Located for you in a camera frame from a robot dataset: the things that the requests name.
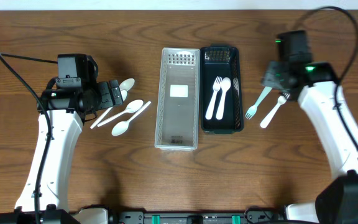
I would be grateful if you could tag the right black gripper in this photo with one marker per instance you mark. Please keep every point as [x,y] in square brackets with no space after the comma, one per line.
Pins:
[270,78]

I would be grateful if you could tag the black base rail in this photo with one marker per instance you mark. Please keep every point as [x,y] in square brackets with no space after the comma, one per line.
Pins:
[251,215]

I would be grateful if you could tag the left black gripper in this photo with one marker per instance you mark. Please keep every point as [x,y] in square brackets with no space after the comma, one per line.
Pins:
[114,93]

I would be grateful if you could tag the white spoon lowest left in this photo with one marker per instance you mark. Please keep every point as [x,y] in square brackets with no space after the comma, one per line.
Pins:
[122,126]

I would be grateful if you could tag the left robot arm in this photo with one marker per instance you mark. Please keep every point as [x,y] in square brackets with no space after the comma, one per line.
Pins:
[44,198]

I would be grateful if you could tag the white plastic fork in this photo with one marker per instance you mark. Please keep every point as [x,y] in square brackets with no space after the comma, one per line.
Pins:
[216,88]
[280,101]

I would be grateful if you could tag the clear plastic mesh basket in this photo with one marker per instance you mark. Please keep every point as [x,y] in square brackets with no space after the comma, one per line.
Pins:
[178,100]

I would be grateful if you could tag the white spoon top left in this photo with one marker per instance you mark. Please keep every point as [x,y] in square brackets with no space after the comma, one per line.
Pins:
[127,84]

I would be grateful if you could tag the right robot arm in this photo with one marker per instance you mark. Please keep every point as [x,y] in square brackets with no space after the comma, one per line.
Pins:
[314,87]

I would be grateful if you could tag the dark green mesh basket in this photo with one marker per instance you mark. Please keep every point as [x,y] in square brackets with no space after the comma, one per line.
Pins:
[221,61]

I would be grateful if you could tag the white thick plastic spoon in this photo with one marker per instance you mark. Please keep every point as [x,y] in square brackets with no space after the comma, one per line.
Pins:
[225,86]

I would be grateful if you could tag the mint green plastic fork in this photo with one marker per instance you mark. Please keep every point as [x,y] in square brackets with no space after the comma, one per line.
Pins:
[253,109]

